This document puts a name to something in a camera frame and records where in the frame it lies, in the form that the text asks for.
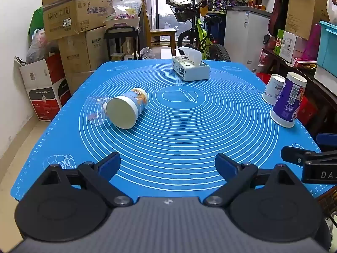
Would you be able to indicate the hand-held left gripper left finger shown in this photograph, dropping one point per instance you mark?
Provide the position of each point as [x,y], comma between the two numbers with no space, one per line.
[109,164]

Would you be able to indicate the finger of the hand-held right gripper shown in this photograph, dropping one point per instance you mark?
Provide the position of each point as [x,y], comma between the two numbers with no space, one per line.
[327,138]
[295,155]

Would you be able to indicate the purple paper cup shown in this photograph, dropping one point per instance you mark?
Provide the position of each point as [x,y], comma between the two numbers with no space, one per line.
[288,100]

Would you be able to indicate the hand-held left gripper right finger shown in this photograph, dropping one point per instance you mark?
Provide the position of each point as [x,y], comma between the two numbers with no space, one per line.
[226,166]

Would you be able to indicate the green bag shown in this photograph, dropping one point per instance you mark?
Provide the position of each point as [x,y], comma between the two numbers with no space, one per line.
[35,22]

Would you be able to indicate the green and white carton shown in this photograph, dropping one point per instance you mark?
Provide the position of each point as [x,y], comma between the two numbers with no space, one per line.
[287,46]

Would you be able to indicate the large open cardboard box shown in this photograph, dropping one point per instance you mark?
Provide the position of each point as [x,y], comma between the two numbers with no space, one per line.
[73,13]

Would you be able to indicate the white tissue box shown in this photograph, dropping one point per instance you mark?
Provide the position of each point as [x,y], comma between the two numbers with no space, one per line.
[191,67]

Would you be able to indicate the small brown cardboard box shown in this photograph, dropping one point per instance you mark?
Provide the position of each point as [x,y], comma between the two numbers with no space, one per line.
[79,81]

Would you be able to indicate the red and white printer box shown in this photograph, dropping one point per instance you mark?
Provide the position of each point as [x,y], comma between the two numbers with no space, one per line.
[43,89]

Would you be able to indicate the white paper cup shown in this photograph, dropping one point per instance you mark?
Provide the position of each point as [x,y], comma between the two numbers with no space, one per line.
[273,89]

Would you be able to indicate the black utility cart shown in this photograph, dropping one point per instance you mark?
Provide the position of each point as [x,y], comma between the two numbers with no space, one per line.
[122,35]

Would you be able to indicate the white chest freezer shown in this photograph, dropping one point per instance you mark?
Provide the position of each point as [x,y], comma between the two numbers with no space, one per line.
[244,37]

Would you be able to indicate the clear plastic cup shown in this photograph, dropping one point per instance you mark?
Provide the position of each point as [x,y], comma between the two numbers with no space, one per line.
[94,109]

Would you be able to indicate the clear bag of snacks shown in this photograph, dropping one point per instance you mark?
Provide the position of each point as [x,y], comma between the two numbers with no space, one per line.
[127,9]

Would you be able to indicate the dark wooden side table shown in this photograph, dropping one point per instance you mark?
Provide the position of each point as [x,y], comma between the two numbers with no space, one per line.
[318,92]

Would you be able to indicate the wooden chair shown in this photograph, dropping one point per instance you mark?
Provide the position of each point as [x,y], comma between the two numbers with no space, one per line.
[160,35]

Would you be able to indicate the teal storage bin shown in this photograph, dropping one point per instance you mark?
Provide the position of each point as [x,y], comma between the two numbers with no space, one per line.
[327,47]

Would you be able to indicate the dark red garment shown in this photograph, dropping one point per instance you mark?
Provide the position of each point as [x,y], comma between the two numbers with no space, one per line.
[279,2]

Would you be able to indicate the tall cardboard box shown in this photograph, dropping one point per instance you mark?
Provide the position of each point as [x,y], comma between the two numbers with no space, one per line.
[305,10]

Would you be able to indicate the blue silicone baking mat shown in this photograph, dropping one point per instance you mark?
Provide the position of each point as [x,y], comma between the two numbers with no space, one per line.
[184,126]

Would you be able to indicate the green bicycle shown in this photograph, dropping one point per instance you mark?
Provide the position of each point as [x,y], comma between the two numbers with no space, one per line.
[200,35]

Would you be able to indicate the plastic bag with red contents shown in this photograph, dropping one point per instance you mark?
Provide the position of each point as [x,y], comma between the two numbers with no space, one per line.
[40,46]

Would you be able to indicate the pink bag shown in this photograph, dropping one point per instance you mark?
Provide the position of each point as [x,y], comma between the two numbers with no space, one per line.
[312,43]

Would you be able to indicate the cartoon print paper cup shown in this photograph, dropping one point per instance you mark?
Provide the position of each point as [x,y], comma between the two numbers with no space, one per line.
[126,108]

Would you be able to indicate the white plastic bag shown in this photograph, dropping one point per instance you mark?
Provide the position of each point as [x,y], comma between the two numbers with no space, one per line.
[332,8]

